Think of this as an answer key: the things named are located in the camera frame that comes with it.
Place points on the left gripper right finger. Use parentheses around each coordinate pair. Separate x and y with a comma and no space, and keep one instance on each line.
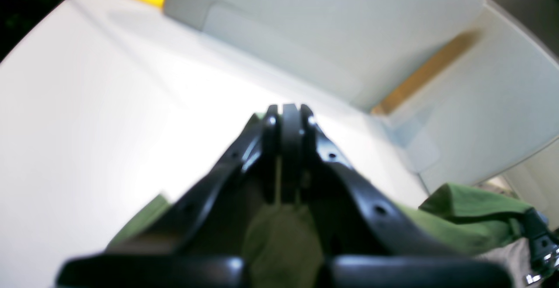
(367,241)

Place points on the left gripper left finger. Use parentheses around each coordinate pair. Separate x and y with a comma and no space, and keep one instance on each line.
(198,242)

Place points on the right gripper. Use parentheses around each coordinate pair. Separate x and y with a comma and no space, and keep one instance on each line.
(543,248)

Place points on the green t-shirt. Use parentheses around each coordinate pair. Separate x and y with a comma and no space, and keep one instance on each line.
(283,246)

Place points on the grey cloth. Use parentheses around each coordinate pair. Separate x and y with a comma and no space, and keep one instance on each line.
(515,258)

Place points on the white storage container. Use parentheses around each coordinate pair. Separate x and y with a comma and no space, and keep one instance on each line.
(467,91)

